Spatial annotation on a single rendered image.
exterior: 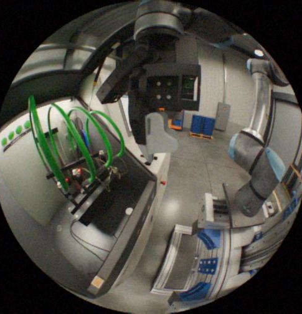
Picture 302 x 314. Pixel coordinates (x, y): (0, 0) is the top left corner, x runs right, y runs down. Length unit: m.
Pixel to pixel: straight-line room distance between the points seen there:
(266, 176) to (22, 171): 0.99
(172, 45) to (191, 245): 1.27
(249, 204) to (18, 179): 1.01
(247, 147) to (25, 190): 1.01
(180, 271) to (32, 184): 1.31
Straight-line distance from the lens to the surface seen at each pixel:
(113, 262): 0.39
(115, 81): 0.15
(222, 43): 0.27
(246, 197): 0.42
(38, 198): 0.72
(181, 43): 0.15
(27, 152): 0.63
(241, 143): 0.41
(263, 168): 0.38
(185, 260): 1.16
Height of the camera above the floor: 1.32
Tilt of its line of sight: 32 degrees down
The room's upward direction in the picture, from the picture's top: straight up
